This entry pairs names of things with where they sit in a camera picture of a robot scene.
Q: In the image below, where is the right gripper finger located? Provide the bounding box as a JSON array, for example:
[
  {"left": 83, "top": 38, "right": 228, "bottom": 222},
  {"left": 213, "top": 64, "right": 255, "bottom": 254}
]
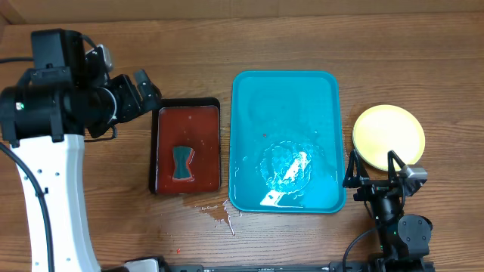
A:
[
  {"left": 387, "top": 150, "right": 405, "bottom": 181},
  {"left": 343, "top": 150, "right": 369, "bottom": 188}
]

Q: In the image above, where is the yellow-green plate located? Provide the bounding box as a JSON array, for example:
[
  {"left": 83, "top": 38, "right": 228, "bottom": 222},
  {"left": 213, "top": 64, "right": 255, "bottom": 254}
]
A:
[{"left": 352, "top": 104, "right": 425, "bottom": 172}]

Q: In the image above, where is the green and orange sponge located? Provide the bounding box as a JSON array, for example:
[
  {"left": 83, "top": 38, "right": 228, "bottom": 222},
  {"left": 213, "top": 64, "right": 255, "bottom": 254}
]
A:
[{"left": 172, "top": 146, "right": 194, "bottom": 182}]

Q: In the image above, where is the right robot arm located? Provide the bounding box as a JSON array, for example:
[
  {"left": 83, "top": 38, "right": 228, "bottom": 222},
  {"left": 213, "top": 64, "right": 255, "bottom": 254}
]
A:
[{"left": 340, "top": 150, "right": 435, "bottom": 271}]

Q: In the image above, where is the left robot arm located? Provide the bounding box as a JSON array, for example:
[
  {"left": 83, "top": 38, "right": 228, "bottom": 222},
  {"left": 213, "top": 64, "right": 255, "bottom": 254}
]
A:
[{"left": 1, "top": 66, "right": 161, "bottom": 271}]

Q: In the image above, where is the black tray with red water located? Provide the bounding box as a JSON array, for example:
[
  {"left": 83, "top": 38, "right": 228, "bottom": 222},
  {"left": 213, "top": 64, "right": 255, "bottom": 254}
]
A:
[{"left": 148, "top": 97, "right": 222, "bottom": 194}]

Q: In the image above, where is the teal plastic tray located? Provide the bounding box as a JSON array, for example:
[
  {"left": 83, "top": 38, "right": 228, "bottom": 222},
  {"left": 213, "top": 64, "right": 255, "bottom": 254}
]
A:
[{"left": 228, "top": 70, "right": 346, "bottom": 214}]

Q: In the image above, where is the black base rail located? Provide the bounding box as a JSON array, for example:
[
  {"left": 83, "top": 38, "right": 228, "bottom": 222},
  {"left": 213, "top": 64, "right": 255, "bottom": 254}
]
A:
[{"left": 100, "top": 255, "right": 436, "bottom": 272}]

